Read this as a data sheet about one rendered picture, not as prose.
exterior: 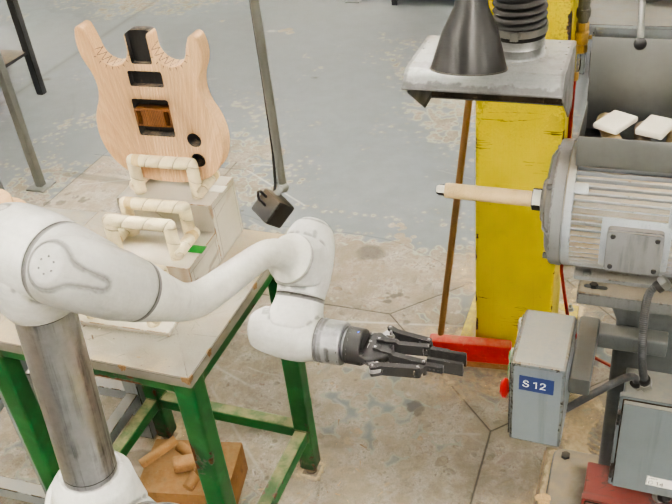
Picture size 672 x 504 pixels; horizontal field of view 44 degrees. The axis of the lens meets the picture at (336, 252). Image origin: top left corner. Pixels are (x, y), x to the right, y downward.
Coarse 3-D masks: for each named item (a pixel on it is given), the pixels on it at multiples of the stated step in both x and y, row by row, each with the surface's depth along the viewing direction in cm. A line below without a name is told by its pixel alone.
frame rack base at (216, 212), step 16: (224, 176) 218; (128, 192) 216; (160, 192) 215; (176, 192) 214; (208, 192) 212; (224, 192) 214; (192, 208) 209; (208, 208) 207; (224, 208) 215; (176, 224) 214; (208, 224) 210; (224, 224) 216; (240, 224) 225; (224, 240) 217; (224, 256) 218
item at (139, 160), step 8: (128, 160) 209; (136, 160) 209; (144, 160) 208; (152, 160) 207; (160, 160) 207; (168, 160) 206; (176, 160) 205; (184, 160) 205; (192, 160) 205; (168, 168) 207; (176, 168) 206; (184, 168) 205
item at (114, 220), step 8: (104, 216) 202; (112, 216) 201; (120, 216) 201; (128, 216) 200; (136, 216) 200; (112, 224) 201; (120, 224) 201; (128, 224) 200; (136, 224) 199; (144, 224) 198; (152, 224) 198; (160, 224) 197; (168, 224) 197
